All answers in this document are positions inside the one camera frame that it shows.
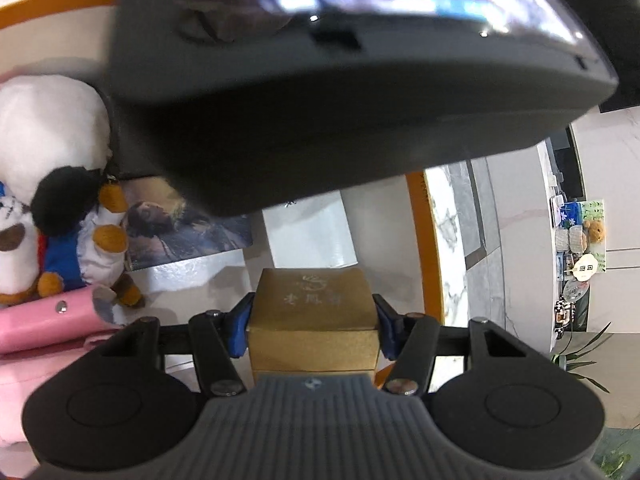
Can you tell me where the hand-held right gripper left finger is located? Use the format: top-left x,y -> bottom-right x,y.
82,292 -> 255,397

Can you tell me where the white long box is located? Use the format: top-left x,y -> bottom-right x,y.
261,194 -> 361,271

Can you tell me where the black media box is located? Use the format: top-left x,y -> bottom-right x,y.
565,125 -> 587,201

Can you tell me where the panda plush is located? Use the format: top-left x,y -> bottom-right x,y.
0,74 -> 115,308

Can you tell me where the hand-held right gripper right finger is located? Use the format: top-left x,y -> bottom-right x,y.
372,294 -> 538,397

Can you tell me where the illustrated book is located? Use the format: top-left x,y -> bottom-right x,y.
120,180 -> 253,273

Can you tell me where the orange storage bin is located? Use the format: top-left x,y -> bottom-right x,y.
0,0 -> 447,391

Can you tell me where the floral patterned box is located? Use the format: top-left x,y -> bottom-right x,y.
550,199 -> 607,272

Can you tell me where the green plant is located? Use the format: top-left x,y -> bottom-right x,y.
550,320 -> 636,471

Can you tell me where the gold box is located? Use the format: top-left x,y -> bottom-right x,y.
247,267 -> 379,386

